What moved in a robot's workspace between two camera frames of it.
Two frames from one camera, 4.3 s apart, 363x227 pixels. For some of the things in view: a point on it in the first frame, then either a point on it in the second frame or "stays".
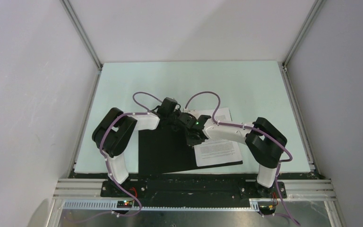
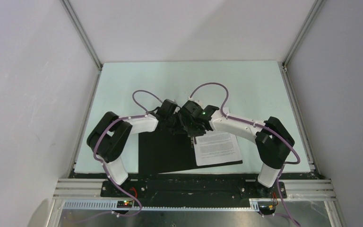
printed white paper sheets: (213, 152) stays
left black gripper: (176, 111) stays
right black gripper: (191, 143) to (191, 133)
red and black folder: (163, 149) stays
